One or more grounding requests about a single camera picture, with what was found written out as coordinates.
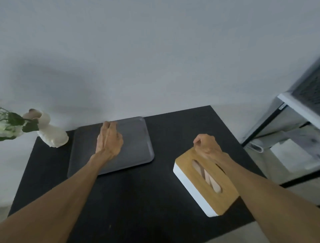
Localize person's left hand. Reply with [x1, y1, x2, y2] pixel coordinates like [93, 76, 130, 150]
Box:
[95, 121, 124, 161]

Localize person's right hand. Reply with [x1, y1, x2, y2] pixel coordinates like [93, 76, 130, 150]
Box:
[193, 134, 230, 165]

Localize person's left forearm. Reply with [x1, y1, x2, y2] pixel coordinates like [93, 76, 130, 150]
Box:
[0, 153, 113, 243]

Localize person's right forearm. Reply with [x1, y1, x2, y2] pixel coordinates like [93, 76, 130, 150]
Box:
[215, 155, 320, 243]

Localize grey rectangular tray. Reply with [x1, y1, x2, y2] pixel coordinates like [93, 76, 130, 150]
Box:
[67, 116, 155, 179]

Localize pink tissue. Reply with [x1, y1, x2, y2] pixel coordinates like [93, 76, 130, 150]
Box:
[192, 160, 223, 194]

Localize white tissue box wooden lid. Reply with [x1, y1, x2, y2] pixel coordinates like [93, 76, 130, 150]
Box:
[173, 147, 240, 218]

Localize cream ceramic vase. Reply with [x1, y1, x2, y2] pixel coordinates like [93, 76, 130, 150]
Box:
[22, 109, 69, 148]

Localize black table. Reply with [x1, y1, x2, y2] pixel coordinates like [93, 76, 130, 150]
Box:
[7, 105, 267, 243]

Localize white metal shelf rack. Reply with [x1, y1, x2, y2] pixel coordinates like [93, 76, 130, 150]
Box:
[240, 58, 320, 188]

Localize white flowers with green leaves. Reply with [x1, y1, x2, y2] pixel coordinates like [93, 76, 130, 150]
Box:
[0, 107, 39, 142]

